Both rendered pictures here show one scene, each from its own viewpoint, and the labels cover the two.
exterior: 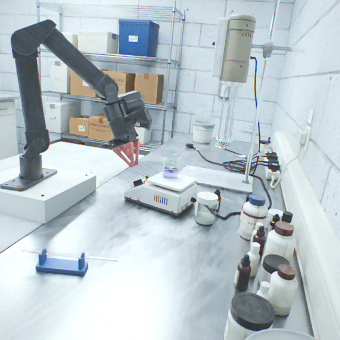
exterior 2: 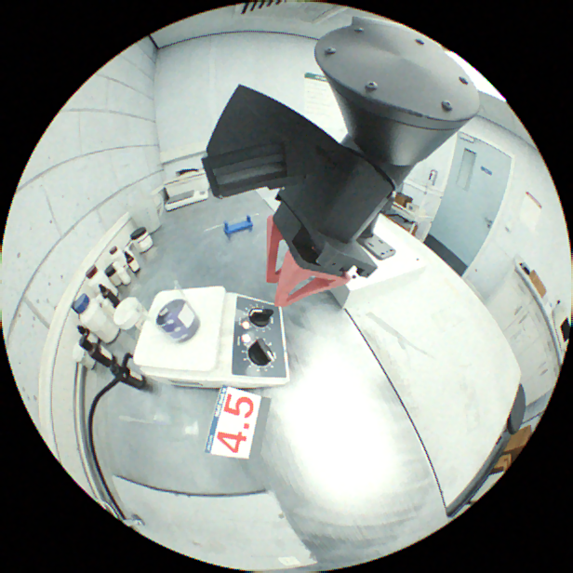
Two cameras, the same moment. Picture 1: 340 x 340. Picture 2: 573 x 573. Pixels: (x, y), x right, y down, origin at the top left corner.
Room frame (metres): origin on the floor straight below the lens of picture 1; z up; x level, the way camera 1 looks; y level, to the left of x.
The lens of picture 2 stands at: (1.03, 0.06, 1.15)
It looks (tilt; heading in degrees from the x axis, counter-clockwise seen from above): 47 degrees down; 147
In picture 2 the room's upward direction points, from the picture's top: straight up
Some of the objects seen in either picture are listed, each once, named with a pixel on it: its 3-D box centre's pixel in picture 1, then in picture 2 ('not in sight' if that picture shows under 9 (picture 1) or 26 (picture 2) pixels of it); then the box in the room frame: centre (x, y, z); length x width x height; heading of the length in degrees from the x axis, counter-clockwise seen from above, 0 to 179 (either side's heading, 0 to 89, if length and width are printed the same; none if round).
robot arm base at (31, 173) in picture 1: (31, 166); (363, 220); (0.83, 0.41, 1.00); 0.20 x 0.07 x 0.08; 174
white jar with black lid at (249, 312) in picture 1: (248, 324); (141, 239); (0.37, -0.15, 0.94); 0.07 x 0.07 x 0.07
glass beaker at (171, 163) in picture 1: (171, 166); (166, 311); (0.89, 0.00, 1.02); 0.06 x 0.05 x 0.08; 77
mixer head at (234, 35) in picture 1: (231, 51); not in sight; (1.18, -0.18, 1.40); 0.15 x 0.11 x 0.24; 76
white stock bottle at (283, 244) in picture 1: (279, 246); (100, 284); (0.59, -0.26, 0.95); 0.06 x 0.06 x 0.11
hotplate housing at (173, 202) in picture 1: (163, 191); (208, 339); (0.89, 0.01, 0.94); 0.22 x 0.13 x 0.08; 63
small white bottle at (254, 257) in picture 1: (253, 259); (121, 273); (0.56, -0.20, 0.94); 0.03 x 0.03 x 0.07
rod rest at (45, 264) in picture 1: (62, 260); (237, 222); (0.51, 0.20, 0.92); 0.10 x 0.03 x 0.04; 90
